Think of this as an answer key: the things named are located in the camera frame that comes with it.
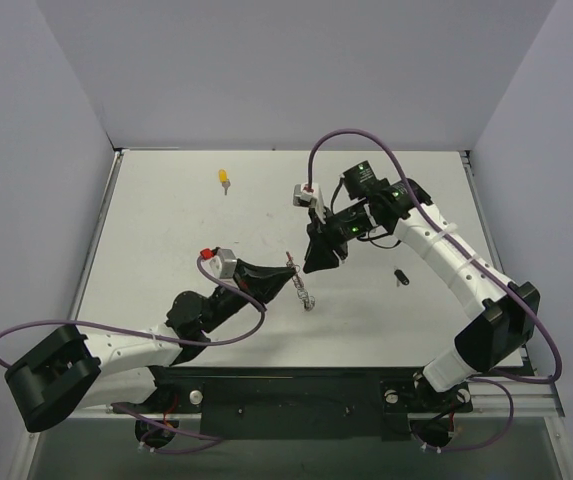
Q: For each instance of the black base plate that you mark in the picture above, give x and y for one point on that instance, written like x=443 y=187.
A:
x=313 y=424

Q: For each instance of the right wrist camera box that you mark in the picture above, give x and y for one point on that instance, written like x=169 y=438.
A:
x=311 y=198

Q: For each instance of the keys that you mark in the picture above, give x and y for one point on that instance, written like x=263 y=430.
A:
x=401 y=277

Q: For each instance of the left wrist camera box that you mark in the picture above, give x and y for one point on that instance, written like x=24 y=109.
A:
x=221 y=261

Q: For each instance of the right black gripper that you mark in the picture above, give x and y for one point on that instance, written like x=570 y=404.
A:
x=327 y=236

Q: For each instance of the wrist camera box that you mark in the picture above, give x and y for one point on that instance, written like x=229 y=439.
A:
x=311 y=198
x=221 y=261

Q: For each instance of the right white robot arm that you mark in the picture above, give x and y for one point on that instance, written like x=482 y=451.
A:
x=496 y=306

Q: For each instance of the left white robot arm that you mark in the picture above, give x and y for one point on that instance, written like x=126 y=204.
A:
x=71 y=366

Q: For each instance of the aluminium frame rail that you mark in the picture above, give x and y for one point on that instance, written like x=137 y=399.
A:
x=210 y=392

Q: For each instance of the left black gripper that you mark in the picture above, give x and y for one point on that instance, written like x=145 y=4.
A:
x=241 y=278

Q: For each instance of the yellow tag key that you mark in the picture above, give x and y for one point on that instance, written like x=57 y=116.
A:
x=224 y=180

